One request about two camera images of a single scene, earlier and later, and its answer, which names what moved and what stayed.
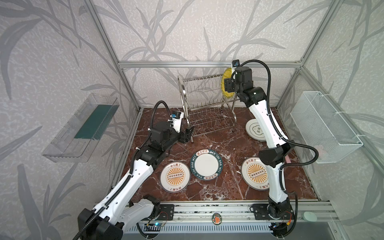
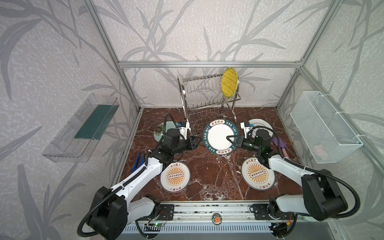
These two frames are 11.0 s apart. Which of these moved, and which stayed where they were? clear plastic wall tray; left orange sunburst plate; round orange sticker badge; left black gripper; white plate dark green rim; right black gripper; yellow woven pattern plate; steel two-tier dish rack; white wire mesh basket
Moved: right black gripper; white plate dark green rim; left black gripper
Stayed: left orange sunburst plate; clear plastic wall tray; round orange sticker badge; yellow woven pattern plate; steel two-tier dish rack; white wire mesh basket
